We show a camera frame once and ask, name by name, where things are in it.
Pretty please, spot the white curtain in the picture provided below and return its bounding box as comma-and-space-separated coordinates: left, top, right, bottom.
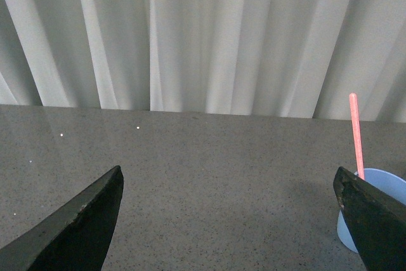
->
1, 0, 405, 122

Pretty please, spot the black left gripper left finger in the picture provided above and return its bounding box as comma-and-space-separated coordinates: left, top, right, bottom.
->
1, 166, 124, 270

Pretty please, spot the blue cup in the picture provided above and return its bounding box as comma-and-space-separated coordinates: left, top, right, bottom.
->
337, 168, 405, 253

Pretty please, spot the pink chopstick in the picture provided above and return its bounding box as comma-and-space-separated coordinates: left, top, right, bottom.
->
349, 93, 365, 180

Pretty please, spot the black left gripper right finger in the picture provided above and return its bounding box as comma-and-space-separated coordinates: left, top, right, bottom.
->
333, 167, 405, 270

